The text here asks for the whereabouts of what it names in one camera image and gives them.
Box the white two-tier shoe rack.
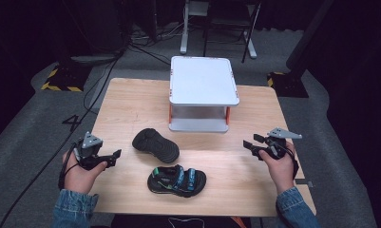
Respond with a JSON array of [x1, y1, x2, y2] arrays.
[[167, 55, 240, 134]]

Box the hand-held gripper black cable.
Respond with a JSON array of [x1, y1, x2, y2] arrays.
[[57, 142, 79, 191], [285, 145, 300, 181]]

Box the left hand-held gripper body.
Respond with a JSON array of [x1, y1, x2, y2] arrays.
[[73, 131, 105, 170]]

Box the person's right hand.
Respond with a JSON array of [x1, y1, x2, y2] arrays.
[[257, 141, 296, 195]]

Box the thin white cord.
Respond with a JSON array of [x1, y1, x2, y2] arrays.
[[167, 217, 207, 228]]

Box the black base plate striped edge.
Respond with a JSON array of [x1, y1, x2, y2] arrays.
[[266, 71, 310, 99], [40, 64, 95, 93]]

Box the long black floor cable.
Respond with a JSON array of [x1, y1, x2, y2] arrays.
[[0, 51, 124, 228]]

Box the left hand-held gripper black cable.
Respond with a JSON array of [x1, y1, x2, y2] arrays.
[[57, 142, 79, 191]]

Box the black sandal blue straps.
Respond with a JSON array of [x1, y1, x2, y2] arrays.
[[146, 163, 208, 199]]

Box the black sandal ribbed sole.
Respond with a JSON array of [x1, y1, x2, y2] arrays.
[[131, 127, 181, 164]]

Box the white metal stand leg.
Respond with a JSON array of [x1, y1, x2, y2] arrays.
[[243, 0, 258, 60], [180, 0, 196, 55]]

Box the black slanted pole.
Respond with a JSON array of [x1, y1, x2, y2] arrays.
[[285, 0, 335, 71]]

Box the black folding stand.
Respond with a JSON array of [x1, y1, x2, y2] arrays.
[[202, 0, 262, 64]]

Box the right hand-held gripper black cable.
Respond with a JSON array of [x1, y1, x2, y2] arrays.
[[285, 145, 300, 181]]

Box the grey table edge bracket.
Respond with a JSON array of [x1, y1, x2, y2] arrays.
[[294, 178, 314, 188]]

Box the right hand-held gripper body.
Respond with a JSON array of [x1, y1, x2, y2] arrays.
[[262, 126, 303, 160]]

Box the person's left hand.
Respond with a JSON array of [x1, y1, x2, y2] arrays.
[[63, 151, 108, 195]]

